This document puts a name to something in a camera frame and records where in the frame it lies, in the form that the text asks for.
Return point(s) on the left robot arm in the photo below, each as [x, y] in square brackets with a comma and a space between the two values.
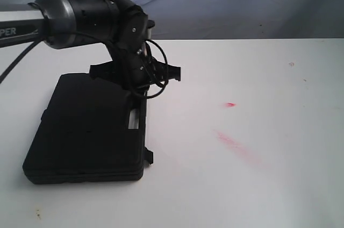
[65, 24]

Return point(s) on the black plastic tool case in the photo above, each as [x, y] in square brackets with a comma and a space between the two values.
[91, 131]

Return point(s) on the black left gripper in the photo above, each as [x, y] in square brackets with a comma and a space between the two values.
[138, 68]

